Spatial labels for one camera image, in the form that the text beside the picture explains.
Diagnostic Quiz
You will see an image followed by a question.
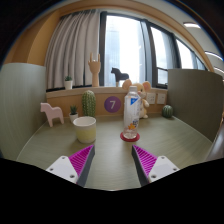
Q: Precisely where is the left grey desk partition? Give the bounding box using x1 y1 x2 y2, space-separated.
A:
0 63 46 160

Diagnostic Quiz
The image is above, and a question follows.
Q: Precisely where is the white wall socket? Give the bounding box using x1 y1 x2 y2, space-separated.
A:
146 93 156 104
157 93 166 105

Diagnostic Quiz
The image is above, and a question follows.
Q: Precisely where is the pink wooden horse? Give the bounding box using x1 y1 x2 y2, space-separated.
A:
40 103 64 127

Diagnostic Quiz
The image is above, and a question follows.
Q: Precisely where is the red round coaster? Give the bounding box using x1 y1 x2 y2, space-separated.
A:
120 132 140 142

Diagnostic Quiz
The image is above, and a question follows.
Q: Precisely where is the white and yellow cup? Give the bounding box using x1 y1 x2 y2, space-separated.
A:
73 116 96 144

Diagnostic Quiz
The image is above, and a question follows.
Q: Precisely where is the white wall socket right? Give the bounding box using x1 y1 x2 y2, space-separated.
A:
157 93 166 105

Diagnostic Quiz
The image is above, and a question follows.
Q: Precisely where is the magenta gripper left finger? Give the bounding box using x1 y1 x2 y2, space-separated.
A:
47 145 95 187

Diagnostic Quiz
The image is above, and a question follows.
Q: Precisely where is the tall green cactus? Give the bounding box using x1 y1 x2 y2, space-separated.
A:
82 90 96 117

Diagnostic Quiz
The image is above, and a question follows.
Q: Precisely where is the white wall socket left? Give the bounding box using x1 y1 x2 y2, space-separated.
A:
146 93 156 104

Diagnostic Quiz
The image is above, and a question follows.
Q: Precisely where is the grey desk partition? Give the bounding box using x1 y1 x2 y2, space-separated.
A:
0 63 46 160
167 69 223 141

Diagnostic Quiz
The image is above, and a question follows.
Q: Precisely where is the clear plastic water bottle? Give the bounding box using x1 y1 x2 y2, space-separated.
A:
123 86 140 139

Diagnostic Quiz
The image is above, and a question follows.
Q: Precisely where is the black horse figurine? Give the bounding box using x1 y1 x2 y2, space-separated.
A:
111 68 129 85

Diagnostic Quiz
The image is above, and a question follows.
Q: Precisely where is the small potted plant on desk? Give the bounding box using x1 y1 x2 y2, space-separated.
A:
69 105 78 122

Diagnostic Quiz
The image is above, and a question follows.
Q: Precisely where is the wooden hand sculpture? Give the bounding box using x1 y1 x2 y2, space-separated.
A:
88 53 101 87

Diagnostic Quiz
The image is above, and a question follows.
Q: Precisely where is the potted plant on sill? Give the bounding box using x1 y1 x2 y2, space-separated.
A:
64 76 72 90

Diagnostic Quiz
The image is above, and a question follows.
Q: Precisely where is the purple number seven sign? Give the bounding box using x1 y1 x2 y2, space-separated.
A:
104 96 121 113

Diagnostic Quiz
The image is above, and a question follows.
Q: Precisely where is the beige curtain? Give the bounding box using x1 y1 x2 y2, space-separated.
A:
45 9 100 89

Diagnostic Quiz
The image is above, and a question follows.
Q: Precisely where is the round green cactus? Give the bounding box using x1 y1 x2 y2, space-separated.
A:
162 105 174 118

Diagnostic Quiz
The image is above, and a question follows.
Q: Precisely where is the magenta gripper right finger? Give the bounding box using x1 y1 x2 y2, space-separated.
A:
132 145 179 186

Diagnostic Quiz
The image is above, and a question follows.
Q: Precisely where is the plush mouse toy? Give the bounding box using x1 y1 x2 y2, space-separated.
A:
122 79 151 119

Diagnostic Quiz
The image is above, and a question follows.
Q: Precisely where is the right grey desk partition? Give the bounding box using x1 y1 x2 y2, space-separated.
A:
167 69 223 141

